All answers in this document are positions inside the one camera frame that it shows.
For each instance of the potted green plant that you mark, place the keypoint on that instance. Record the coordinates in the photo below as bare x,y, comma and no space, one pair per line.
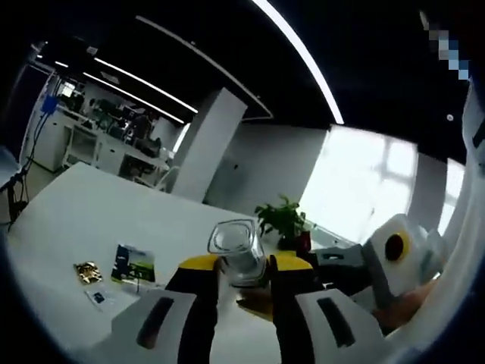
282,220

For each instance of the blue storage box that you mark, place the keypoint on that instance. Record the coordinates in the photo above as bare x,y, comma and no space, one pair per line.
49,104

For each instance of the gold foil skincare sachet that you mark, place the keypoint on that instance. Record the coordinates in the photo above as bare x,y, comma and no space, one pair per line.
88,272

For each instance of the long ceiling light strip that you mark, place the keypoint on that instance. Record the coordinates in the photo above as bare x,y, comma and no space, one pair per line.
303,57

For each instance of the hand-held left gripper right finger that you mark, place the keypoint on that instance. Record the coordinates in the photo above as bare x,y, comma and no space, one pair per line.
326,330

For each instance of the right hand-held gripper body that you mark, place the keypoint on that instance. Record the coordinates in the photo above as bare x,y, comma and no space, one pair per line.
401,261

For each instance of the small clear-capped skincare bottle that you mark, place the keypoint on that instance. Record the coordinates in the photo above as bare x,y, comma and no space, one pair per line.
240,258

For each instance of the green black skincare packet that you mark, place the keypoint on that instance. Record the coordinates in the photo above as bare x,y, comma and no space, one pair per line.
133,263

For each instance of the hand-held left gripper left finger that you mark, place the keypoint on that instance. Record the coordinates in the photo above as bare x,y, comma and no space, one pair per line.
163,326

